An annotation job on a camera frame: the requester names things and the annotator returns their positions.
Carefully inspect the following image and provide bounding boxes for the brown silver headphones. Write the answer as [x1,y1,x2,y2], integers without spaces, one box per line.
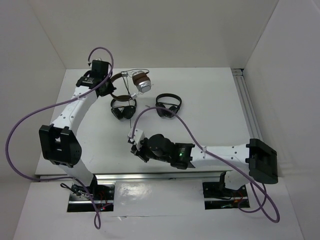
[110,68,152,102]

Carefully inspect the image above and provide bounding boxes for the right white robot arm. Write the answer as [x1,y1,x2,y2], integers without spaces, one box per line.
[128,131,278,196]

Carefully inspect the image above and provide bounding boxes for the left black folded headphones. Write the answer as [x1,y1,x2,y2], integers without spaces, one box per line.
[110,99,137,120]

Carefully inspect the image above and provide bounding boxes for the black folded headphones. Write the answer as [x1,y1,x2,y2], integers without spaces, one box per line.
[110,99,137,120]
[155,93,183,119]

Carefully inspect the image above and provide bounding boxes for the right black folded headphones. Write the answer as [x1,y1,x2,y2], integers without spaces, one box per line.
[155,93,183,119]

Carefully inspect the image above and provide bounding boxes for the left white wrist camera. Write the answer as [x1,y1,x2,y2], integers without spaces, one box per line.
[87,58,102,67]

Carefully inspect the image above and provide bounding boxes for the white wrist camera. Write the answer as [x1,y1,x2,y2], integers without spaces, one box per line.
[127,127,145,149]
[87,58,102,67]

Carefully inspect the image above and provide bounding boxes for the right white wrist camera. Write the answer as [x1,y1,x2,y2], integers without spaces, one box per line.
[127,127,145,149]

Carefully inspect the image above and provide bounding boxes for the aluminium front rail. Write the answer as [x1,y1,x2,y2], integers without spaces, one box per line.
[37,168,226,183]

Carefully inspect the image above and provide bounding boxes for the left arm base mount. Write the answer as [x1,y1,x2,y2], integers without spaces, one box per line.
[64,183,115,213]

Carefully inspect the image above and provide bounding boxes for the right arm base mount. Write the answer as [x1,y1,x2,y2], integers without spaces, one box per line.
[202,182,250,210]

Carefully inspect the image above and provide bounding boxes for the aluminium side rail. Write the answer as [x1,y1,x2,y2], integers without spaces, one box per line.
[231,68,263,140]

